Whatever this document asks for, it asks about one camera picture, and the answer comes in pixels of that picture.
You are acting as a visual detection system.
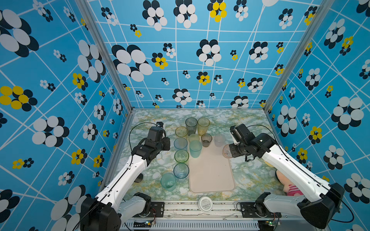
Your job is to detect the tall grey glass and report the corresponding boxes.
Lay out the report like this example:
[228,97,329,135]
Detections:
[185,117,198,136]

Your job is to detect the pink dotted glass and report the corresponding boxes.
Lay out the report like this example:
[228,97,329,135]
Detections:
[222,144,233,159]

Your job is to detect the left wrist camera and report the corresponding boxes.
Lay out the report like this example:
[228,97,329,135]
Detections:
[147,121,166,142]

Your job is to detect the small grey glass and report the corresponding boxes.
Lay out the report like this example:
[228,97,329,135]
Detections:
[201,133,213,147]

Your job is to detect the clear dotted glass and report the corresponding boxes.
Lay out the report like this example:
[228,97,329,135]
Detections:
[214,134,225,147]

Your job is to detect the blue short glass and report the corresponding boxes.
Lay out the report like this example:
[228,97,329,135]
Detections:
[173,137,188,150]

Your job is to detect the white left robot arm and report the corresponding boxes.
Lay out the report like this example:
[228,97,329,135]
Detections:
[79,137,171,231]

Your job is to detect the pink plush doll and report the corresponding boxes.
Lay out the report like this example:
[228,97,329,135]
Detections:
[276,170,303,196]

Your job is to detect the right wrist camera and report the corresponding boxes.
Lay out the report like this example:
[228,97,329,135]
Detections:
[230,124,255,144]

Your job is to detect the aluminium corner post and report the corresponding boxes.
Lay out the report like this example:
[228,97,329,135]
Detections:
[76,0,133,114]
[264,0,335,113]

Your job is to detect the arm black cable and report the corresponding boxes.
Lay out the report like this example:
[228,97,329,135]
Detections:
[128,122,158,159]
[245,125,355,223]

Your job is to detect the light green short glass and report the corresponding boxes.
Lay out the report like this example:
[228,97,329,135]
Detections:
[188,134,199,142]

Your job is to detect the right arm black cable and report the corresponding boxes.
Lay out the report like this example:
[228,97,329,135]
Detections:
[245,125,355,223]

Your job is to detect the tall yellow glass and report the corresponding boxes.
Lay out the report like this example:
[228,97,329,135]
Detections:
[198,117,211,136]

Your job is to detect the teal glass lowest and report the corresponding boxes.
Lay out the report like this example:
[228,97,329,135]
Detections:
[161,173,176,192]

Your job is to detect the white round lid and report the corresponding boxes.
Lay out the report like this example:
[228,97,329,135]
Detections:
[198,196,213,213]

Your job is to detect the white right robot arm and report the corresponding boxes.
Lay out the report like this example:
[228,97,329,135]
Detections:
[229,127,345,229]

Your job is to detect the blue glass lower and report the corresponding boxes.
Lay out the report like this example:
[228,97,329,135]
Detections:
[173,163,189,181]

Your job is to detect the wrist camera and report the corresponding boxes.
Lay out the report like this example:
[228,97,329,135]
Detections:
[230,124,255,144]
[147,121,166,142]

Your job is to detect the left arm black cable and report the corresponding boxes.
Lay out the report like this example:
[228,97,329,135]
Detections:
[128,122,158,159]

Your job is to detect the beige plastic tray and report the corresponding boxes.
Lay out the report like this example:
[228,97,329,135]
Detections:
[188,141,236,193]

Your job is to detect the yellow short glass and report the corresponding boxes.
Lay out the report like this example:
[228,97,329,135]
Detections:
[175,126,188,138]

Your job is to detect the teal glass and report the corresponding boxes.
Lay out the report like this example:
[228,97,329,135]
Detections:
[189,141,203,158]

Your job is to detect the aluminium corner post left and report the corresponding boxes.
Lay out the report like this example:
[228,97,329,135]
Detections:
[76,0,133,114]

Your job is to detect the aluminium corner post right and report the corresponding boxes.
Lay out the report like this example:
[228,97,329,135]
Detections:
[264,0,335,113]

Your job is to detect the aluminium front rail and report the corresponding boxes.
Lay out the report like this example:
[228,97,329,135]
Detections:
[124,200,330,231]

